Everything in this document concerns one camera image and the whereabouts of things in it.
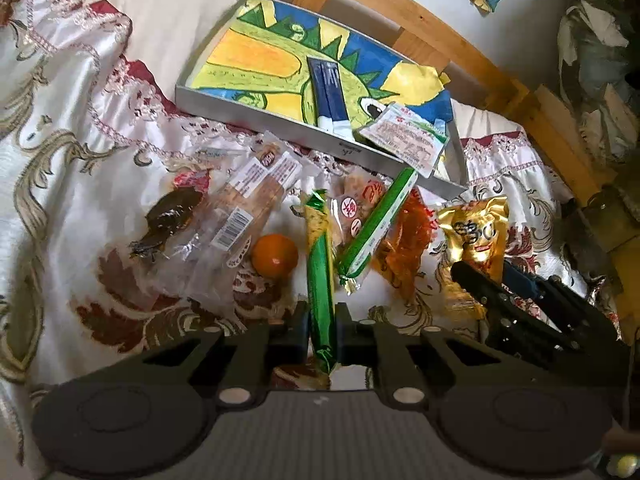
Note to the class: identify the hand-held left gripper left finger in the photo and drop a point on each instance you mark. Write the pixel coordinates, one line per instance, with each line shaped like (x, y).
(292, 340)

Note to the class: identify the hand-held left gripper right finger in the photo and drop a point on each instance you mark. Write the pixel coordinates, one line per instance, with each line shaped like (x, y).
(346, 340)

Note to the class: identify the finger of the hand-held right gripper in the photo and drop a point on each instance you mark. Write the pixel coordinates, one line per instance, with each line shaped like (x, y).
(482, 292)
(522, 280)

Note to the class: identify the gold foil snack packet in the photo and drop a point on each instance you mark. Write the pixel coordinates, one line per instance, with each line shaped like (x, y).
(475, 230)

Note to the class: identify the green and yellow snack packet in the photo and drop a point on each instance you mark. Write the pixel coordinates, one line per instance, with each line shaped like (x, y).
(320, 270)

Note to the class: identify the tangerine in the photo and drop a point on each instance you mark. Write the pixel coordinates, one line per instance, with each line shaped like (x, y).
(274, 256)

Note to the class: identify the orange chili snack bag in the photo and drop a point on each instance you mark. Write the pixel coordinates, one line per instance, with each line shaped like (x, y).
(407, 245)

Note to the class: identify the green stick snack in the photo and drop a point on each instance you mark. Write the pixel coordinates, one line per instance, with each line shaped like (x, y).
(377, 225)

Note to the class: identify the clear rice cracker bag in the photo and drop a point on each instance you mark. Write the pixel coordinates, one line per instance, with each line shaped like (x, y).
(350, 207)

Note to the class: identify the clear bread packet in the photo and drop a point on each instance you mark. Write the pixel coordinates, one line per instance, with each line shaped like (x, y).
(250, 195)

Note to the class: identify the dark brown snack packet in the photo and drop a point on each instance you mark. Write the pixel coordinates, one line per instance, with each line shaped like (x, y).
(167, 217)

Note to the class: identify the grey metal tray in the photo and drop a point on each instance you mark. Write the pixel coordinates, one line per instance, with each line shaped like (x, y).
(280, 125)

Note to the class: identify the white packet with green print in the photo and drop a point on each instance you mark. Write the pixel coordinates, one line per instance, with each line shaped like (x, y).
(405, 137)

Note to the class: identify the blue stick sachet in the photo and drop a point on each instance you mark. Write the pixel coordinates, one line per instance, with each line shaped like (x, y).
(317, 90)
(340, 100)

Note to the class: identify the dinosaur drawing paper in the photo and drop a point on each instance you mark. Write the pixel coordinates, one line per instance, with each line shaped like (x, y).
(250, 60)

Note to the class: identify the white bed sheet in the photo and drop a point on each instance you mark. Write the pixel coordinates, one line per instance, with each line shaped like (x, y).
(165, 10)

